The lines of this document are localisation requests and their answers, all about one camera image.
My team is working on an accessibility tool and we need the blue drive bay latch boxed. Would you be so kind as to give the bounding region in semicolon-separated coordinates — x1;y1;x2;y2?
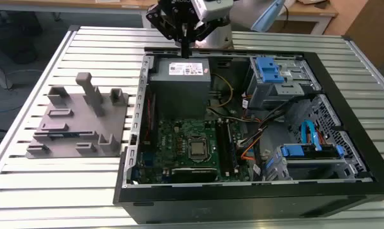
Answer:
256;56;286;84

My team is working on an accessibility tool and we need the black cable bundle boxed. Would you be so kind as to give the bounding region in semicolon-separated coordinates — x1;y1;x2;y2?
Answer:
243;94;318;144

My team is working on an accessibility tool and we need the CPU socket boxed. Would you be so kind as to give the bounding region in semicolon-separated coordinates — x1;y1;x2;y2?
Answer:
185;135;215;164

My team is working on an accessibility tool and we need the blue flat wire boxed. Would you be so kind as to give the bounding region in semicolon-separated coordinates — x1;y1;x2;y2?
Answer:
300;120;323;151

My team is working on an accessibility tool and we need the grey parts rack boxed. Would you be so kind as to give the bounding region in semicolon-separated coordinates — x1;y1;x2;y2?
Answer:
26;72;132;159

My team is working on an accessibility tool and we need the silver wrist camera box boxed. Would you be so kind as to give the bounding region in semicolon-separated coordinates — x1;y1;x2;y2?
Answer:
192;0;235;24

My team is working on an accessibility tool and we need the green motherboard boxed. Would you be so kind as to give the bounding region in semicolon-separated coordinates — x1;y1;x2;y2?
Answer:
140;118;253;184

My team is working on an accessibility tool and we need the metal drive cage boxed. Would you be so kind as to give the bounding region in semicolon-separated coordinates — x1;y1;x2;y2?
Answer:
247;56;323;110

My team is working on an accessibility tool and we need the black RAM slot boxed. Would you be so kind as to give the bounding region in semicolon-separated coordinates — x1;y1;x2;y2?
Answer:
216;119;231;176

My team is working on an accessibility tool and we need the grey power supply unit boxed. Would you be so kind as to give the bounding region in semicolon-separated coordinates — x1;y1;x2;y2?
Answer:
148;57;212;120

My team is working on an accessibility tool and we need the hard disk in blue carrier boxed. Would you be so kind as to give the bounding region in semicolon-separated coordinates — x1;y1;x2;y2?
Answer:
282;143;346;160

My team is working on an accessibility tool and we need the wooden cabinet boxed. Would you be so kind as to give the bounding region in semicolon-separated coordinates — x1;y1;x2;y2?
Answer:
324;0;384;70

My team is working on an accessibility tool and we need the blue floor cable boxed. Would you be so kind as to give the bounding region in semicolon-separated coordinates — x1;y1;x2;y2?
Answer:
0;69;44;115

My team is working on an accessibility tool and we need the metal disk bay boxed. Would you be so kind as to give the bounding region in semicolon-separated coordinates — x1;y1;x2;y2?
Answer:
264;145;368;181

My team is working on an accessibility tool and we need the black open PC case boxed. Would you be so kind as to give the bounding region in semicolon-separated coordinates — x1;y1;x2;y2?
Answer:
112;46;384;225

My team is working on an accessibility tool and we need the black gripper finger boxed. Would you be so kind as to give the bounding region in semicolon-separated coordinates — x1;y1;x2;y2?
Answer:
185;20;227;59
145;3;188;59

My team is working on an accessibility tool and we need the black graphics card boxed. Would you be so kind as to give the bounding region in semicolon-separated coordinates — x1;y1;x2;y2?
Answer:
169;167;220;183

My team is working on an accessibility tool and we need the blue RAM stick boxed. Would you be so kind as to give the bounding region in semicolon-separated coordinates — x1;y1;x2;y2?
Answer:
49;132;82;139

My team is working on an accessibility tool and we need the orange wire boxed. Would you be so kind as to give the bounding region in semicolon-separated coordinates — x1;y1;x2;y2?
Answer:
241;137;261;161

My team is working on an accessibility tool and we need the wooden desk white frame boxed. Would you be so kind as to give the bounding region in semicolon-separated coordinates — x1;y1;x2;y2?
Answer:
275;0;339;36
0;0;164;29

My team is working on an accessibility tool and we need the yellow wire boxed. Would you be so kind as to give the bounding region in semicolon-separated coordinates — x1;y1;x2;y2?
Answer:
211;73;235;108

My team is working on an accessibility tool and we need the silver CPU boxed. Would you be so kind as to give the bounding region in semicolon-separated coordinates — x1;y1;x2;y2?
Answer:
188;142;209;156

